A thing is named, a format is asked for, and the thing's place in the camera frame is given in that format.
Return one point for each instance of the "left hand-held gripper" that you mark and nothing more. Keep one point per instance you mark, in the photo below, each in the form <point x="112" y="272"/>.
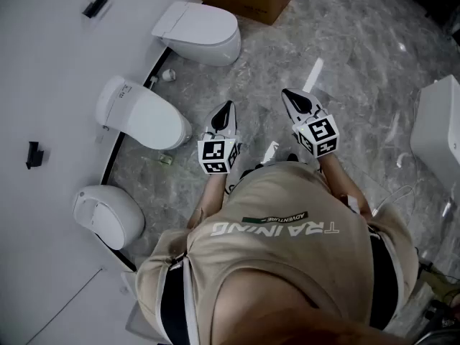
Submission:
<point x="215" y="155"/>

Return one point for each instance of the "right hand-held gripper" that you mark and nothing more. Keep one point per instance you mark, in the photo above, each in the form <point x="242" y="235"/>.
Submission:
<point x="320" y="135"/>

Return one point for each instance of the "person's right forearm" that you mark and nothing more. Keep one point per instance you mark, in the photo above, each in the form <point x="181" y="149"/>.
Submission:
<point x="341" y="182"/>

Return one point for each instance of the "person's left forearm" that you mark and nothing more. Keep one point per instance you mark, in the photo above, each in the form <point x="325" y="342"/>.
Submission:
<point x="212" y="196"/>

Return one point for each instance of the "white toilet with tank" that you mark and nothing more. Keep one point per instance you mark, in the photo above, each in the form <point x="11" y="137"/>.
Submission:
<point x="151" y="117"/>

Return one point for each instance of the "white tankless toilet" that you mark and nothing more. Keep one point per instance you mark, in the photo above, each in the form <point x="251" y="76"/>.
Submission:
<point x="201" y="54"/>

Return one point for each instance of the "white rounded toilet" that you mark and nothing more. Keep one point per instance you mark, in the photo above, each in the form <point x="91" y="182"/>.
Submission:
<point x="111" y="217"/>

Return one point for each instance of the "person's black shoe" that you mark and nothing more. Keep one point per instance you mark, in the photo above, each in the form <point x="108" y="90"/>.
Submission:
<point x="257" y="169"/>
<point x="292" y="157"/>

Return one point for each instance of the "small green-grey fitting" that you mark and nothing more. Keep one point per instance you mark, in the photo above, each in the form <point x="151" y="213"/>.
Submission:
<point x="165" y="159"/>

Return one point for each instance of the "small white cup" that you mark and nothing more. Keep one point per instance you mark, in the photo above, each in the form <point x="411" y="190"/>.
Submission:
<point x="168" y="74"/>

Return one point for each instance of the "person's beige shirt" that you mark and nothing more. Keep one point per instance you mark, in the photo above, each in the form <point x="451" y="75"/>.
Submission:
<point x="273" y="243"/>

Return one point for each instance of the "white boxy appliance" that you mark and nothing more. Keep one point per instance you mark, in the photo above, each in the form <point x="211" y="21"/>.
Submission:
<point x="438" y="135"/>

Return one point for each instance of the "white angular cabinet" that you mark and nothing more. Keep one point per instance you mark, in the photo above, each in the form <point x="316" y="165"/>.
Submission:
<point x="134" y="300"/>

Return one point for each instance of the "black equipment pile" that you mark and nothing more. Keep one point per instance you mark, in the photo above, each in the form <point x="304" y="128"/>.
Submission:
<point x="440" y="307"/>

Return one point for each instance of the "black wall shelf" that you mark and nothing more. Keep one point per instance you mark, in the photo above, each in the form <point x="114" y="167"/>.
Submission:
<point x="94" y="5"/>

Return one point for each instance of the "small black wall holder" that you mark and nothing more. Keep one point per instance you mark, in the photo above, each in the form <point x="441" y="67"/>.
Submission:
<point x="34" y="155"/>

